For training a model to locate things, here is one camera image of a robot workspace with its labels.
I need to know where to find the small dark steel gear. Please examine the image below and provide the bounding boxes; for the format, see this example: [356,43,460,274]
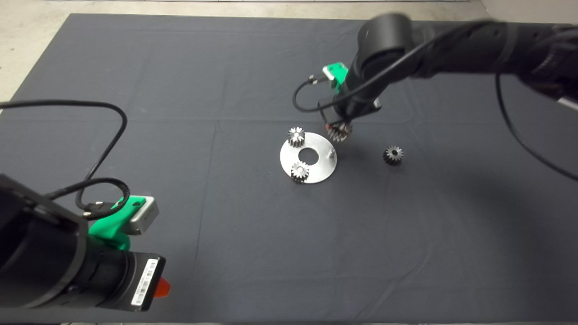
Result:
[382,145,404,166]

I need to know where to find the thin black camera cable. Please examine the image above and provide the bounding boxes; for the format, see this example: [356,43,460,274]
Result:
[292,20,578,182]
[0,100,128,210]

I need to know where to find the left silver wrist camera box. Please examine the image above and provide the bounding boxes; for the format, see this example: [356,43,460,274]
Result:
[126,197,159,235]

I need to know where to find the round metal plate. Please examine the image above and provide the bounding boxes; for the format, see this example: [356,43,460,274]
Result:
[280,132,338,184]

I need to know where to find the right green camera mount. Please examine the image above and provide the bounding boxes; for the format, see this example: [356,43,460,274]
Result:
[322,62,350,93]

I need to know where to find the dark grey table cloth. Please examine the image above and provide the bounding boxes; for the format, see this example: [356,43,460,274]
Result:
[0,14,578,324]

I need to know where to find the right thin black camera cable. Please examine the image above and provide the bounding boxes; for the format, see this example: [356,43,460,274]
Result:
[292,20,578,182]

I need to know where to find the small shiny steel gear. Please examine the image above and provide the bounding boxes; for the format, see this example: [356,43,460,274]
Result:
[288,127,306,148]
[290,162,310,183]

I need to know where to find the left braided black arm cable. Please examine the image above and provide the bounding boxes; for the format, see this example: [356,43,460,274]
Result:
[43,177,131,220]

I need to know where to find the left green camera mount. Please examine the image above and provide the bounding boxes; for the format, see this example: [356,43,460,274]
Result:
[89,196,146,251]

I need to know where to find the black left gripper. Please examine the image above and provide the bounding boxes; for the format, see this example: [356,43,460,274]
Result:
[108,252,171,312]

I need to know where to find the large steel gear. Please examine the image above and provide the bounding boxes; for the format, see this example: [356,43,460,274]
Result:
[327,122,353,143]

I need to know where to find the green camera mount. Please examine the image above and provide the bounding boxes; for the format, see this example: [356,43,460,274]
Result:
[322,62,350,93]
[89,196,146,251]

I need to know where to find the left thin black camera cable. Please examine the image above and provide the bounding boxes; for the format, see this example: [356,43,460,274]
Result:
[0,100,128,210]

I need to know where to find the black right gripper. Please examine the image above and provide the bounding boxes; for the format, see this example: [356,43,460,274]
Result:
[319,93,382,133]

